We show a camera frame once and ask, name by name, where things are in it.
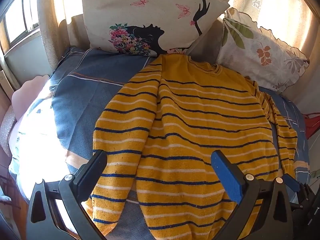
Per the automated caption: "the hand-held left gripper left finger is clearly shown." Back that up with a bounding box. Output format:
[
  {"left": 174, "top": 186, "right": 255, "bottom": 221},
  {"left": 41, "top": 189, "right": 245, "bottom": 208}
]
[{"left": 26, "top": 149, "right": 108, "bottom": 240}]

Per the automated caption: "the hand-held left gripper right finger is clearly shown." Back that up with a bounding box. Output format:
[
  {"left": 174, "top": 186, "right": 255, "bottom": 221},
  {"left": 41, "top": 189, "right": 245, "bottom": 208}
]
[{"left": 211, "top": 150, "right": 294, "bottom": 240}]

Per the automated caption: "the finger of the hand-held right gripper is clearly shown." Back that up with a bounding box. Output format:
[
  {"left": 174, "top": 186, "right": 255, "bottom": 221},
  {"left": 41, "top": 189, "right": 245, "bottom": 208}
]
[{"left": 284, "top": 174, "right": 301, "bottom": 193}]

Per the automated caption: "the yellow striped sweater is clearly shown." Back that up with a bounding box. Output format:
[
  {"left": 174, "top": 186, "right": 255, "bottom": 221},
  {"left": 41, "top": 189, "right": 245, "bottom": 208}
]
[{"left": 89, "top": 54, "right": 298, "bottom": 240}]

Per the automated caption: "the red bag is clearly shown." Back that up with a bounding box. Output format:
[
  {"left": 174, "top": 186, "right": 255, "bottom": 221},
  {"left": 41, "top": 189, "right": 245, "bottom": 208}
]
[{"left": 301, "top": 112, "right": 320, "bottom": 140}]

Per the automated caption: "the blue plaid bed sheet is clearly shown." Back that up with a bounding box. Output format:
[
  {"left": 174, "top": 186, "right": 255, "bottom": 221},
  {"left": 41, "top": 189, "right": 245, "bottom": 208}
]
[{"left": 9, "top": 45, "right": 310, "bottom": 240}]

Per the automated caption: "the white leaf print pillow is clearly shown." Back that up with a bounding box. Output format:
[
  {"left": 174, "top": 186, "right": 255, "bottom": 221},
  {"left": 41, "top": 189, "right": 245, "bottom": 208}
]
[{"left": 216, "top": 7, "right": 310, "bottom": 95}]

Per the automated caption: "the beige bed headboard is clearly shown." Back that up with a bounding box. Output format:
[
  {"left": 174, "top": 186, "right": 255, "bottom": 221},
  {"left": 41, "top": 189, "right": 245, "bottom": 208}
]
[{"left": 59, "top": 14, "right": 89, "bottom": 53}]

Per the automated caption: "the beige curtain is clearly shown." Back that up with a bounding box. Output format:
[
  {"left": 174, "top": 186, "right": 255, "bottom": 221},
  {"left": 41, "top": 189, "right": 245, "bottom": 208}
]
[{"left": 37, "top": 0, "right": 87, "bottom": 65}]

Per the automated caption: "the cream pillow with figure print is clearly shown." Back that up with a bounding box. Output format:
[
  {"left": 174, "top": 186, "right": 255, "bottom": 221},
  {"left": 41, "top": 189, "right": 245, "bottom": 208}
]
[{"left": 80, "top": 0, "right": 230, "bottom": 57}]

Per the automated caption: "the window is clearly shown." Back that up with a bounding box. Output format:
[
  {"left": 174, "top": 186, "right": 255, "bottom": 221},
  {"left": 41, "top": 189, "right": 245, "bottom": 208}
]
[{"left": 0, "top": 0, "right": 40, "bottom": 53}]

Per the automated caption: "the white floral lace curtain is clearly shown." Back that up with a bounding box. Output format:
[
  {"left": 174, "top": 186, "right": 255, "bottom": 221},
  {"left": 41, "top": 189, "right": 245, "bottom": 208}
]
[{"left": 228, "top": 0, "right": 318, "bottom": 58}]

